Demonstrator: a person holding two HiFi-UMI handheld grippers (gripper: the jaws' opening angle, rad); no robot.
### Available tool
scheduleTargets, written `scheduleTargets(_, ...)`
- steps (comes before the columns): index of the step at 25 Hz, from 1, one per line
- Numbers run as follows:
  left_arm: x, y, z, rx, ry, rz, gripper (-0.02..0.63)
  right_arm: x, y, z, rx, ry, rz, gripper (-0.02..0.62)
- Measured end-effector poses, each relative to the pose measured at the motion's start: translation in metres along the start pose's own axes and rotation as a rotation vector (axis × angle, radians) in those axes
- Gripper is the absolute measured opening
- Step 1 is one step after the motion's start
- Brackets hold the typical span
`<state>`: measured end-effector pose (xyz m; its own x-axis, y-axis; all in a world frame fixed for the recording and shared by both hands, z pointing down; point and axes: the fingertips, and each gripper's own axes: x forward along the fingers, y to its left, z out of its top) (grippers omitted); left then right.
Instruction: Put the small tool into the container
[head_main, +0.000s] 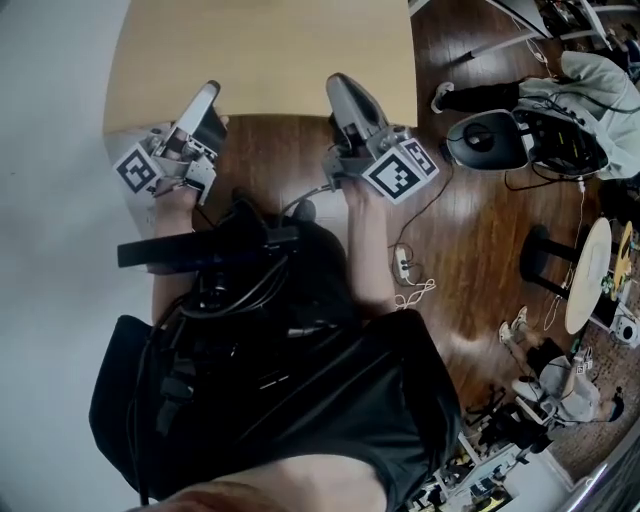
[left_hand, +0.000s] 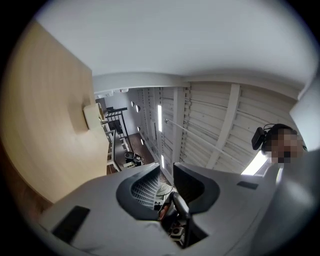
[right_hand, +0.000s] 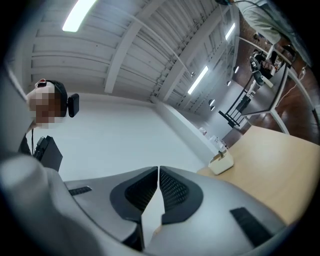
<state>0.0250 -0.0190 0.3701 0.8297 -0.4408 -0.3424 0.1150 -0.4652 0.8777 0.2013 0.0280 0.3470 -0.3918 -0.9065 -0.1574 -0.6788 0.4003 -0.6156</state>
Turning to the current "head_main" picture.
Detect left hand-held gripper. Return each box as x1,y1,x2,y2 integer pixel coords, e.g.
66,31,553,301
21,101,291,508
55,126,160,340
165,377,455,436
113,79,230,206

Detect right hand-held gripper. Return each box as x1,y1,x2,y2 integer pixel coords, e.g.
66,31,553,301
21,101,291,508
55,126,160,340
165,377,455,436
321,73,440,206

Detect black stool base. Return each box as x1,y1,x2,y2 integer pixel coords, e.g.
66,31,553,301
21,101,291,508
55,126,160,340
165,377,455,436
518,223,576,301

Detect person's right forearm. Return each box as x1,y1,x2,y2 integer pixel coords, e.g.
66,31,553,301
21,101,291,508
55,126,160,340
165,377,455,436
343,179,399,317

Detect yellow round board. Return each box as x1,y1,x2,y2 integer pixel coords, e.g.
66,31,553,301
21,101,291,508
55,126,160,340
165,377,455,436
612,219,636,301

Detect black electronics backpack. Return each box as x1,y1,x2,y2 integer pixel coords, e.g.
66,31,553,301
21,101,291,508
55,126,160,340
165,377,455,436
512,105,610,177

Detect coiled white cable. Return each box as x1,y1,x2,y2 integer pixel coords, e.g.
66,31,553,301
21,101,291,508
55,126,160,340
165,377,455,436
393,277,438,312

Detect person's left forearm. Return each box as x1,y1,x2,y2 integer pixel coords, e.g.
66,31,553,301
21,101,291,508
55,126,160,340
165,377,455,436
148,192,202,326

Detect black cable bundle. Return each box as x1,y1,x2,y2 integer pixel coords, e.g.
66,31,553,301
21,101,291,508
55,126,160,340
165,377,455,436
127,259,301,506

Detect thin black floor cable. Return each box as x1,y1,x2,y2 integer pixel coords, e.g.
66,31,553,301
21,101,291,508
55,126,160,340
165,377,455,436
389,142,456,251

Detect white cluttered shelf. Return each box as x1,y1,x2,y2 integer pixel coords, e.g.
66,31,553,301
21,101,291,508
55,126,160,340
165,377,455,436
409,429,556,512

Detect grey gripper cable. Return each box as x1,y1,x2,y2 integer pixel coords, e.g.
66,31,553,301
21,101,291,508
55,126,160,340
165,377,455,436
277,181,344,219

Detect black chest-mounted box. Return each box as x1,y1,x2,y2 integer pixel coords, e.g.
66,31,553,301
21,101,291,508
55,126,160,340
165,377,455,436
117,227,301,274

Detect person's chin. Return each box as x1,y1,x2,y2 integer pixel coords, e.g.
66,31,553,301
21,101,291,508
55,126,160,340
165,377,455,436
122,457,391,512

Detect person's left hand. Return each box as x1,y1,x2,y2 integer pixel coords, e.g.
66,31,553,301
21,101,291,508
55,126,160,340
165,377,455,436
152,176,198,200

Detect white power strip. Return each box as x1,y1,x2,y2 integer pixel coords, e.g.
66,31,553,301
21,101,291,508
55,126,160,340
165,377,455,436
393,244,417,287

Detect round cream table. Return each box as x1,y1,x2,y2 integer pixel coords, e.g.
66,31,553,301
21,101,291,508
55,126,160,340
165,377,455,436
563,216,614,336

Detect long white cable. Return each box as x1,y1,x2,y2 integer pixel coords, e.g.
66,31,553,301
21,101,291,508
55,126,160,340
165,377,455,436
542,179,589,331

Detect person's black shirt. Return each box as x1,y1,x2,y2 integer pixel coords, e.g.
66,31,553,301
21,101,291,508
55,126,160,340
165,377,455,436
88,189,464,506

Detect white round device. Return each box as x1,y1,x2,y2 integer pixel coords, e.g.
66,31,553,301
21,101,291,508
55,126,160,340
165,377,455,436
612,304,640,349

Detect dark table white legs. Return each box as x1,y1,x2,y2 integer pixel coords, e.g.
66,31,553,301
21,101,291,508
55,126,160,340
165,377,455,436
408,0,556,64

